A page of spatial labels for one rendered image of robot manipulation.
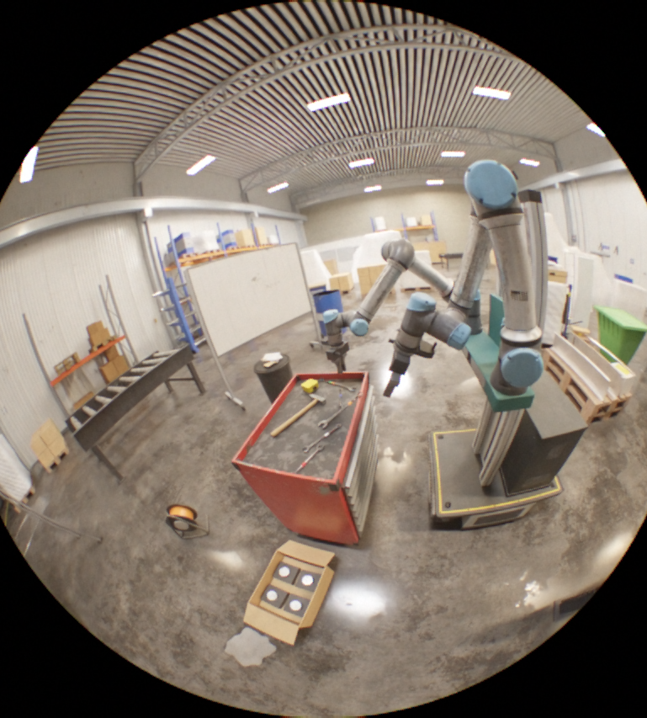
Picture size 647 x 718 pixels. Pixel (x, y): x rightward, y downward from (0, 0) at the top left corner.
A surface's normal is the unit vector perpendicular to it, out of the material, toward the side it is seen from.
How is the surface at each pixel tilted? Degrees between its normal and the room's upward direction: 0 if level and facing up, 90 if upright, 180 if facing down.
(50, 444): 90
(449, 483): 0
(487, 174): 82
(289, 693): 0
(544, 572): 0
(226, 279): 90
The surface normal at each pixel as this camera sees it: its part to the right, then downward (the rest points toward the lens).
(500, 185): -0.66, 0.33
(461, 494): -0.21, -0.88
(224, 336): 0.73, 0.15
